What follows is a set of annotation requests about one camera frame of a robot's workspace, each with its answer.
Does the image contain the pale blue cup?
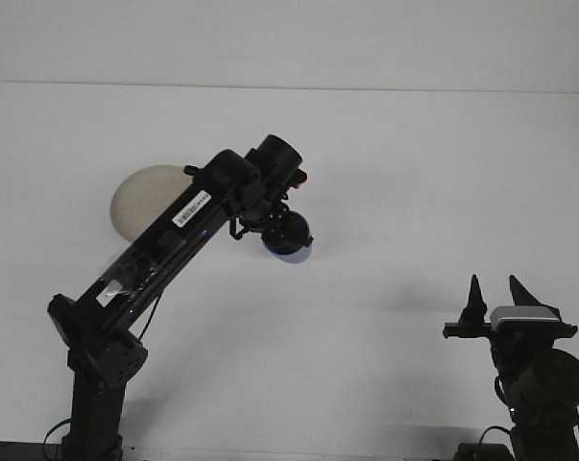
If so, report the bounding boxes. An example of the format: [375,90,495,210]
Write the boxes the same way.
[263,210,315,267]

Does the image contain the pale round plate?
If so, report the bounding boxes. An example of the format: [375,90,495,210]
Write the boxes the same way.
[109,163,194,241]

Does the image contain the dark robot cart surface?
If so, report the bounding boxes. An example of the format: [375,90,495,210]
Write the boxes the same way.
[0,440,64,461]

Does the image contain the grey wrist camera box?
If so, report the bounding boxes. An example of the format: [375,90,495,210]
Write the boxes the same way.
[490,305,563,333]

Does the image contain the long black arm cable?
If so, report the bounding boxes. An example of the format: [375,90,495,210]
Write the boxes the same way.
[42,287,163,460]
[477,424,514,450]

